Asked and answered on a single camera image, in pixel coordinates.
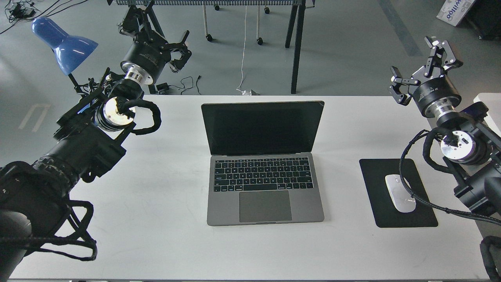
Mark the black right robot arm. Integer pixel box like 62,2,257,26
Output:
388,37,501,225

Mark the white cardboard box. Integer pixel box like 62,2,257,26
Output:
436,0,476,27

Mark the blue desk lamp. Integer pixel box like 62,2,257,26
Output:
32,17,98,96

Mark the white hanging cable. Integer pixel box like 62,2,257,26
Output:
236,5,260,96

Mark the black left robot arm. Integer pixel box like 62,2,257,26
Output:
1,0,192,282

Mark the black mouse pad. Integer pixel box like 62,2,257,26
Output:
359,159,438,228

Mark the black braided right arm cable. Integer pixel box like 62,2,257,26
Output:
399,129,501,226

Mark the white side table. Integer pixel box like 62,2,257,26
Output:
474,92,501,136

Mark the white computer mouse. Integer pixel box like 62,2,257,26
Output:
385,174,416,213

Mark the black cable bundle on floor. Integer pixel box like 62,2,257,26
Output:
0,0,90,35

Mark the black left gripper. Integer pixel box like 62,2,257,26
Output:
118,5,192,85

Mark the grey laptop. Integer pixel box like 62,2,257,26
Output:
201,101,324,226

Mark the white rolling stand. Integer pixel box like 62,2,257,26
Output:
202,1,271,46

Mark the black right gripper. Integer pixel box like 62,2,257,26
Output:
388,36,463,118

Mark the black floor cable with adapter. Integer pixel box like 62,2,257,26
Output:
156,75,202,96

